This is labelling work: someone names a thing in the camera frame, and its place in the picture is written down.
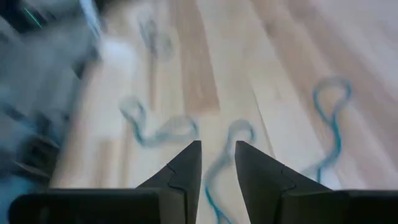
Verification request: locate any teal rubber band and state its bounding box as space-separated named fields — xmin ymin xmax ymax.
xmin=306 ymin=77 xmax=354 ymax=184
xmin=202 ymin=119 xmax=257 ymax=224
xmin=136 ymin=17 xmax=175 ymax=65
xmin=119 ymin=95 xmax=200 ymax=149

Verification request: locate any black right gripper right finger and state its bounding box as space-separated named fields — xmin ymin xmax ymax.
xmin=234 ymin=139 xmax=398 ymax=224

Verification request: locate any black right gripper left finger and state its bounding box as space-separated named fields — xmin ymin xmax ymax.
xmin=8 ymin=139 xmax=203 ymax=224

